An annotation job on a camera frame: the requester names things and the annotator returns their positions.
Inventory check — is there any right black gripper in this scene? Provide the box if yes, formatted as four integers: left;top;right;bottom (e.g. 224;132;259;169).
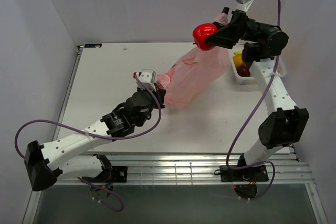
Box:
197;7;271;49

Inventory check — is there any red fake apple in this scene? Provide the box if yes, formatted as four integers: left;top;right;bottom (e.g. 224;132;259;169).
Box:
192;23;218;51

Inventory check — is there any pink plastic bag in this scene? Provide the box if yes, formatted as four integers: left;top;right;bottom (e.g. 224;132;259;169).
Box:
156;13;229;110

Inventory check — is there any dark purple fake fruit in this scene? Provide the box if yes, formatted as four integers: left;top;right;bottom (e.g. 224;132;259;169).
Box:
237;66;250;77

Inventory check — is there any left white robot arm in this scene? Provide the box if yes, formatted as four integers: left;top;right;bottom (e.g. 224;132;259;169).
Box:
24;83;166;191

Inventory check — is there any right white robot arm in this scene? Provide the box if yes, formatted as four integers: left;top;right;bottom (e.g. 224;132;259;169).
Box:
205;9;309;182

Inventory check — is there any yellow fake banana bunch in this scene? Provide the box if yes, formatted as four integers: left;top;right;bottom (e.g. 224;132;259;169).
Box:
233;51;245;69

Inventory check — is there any white plastic basket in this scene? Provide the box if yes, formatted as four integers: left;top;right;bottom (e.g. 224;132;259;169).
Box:
228;40;287;85

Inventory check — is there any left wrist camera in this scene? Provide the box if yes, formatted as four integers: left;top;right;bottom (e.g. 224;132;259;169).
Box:
133;69;156;91

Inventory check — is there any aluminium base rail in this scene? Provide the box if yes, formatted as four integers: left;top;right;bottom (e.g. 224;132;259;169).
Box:
31;152;316;187

